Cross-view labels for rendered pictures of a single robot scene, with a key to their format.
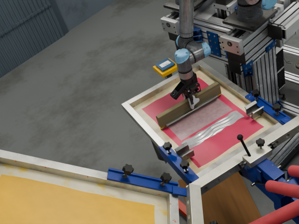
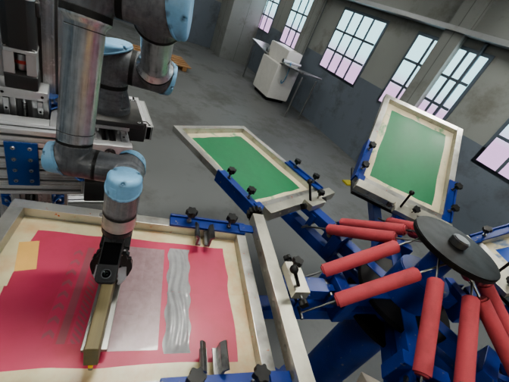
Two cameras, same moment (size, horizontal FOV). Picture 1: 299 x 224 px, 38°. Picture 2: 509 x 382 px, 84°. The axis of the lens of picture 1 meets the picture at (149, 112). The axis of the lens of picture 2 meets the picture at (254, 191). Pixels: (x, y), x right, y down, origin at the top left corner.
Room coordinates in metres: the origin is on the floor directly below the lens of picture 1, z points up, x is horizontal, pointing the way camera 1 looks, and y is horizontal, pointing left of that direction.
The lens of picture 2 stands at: (1.63, 0.27, 1.75)
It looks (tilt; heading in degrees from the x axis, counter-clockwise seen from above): 32 degrees down; 262
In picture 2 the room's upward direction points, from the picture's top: 24 degrees clockwise
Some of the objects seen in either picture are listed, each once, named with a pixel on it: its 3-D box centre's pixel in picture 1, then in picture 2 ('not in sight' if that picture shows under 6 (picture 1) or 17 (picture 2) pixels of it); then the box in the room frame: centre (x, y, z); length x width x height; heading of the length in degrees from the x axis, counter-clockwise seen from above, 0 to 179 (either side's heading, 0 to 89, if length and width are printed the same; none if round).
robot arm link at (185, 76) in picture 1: (185, 72); (117, 219); (1.83, -0.24, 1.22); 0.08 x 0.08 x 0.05
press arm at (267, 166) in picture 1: (266, 168); (303, 287); (1.23, -0.41, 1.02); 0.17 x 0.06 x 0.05; 17
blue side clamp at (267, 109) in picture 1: (267, 110); (207, 229); (1.62, -0.58, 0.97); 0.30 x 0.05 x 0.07; 17
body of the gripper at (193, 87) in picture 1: (189, 84); (116, 240); (1.83, -0.25, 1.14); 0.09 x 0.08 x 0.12; 107
